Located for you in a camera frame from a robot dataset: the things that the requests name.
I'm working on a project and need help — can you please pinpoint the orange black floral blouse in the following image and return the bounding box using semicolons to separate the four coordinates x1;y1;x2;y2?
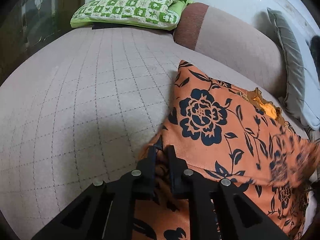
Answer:
132;61;319;239

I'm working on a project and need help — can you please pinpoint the pink quilted mattress cover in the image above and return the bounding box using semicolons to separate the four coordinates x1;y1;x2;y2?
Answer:
1;28;319;239

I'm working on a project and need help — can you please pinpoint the light blue grey pillow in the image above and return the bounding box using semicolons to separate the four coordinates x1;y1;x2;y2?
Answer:
267;8;319;131

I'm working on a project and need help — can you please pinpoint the pink quilted bolster cushion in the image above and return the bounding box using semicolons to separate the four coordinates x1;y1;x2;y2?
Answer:
174;3;287;98

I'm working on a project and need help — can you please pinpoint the black fur trimmed garment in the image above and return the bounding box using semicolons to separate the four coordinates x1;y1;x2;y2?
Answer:
310;35;320;74

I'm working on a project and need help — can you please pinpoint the dark wooden glass door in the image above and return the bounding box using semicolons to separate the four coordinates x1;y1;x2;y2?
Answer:
1;0;85;82

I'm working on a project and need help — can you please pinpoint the green checkered pillow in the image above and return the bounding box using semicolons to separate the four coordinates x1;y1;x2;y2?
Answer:
70;0;193;30

